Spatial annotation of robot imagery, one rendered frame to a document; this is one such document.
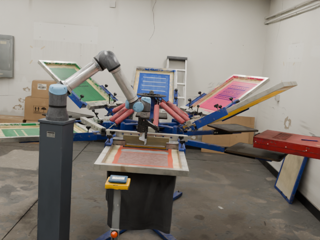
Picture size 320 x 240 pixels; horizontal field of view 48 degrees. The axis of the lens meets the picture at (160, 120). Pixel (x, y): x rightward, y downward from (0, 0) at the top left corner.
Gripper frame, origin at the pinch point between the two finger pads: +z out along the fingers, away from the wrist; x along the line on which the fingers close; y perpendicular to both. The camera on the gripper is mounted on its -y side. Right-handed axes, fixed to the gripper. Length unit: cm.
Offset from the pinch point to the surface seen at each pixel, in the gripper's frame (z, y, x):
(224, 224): 101, -87, -83
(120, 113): -10, 28, -72
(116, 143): 1.5, 22.6, 2.7
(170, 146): 1.2, -19.4, 2.7
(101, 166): 3, 24, 60
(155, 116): -13, -6, -54
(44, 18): -126, 216, -412
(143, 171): 4, -1, 60
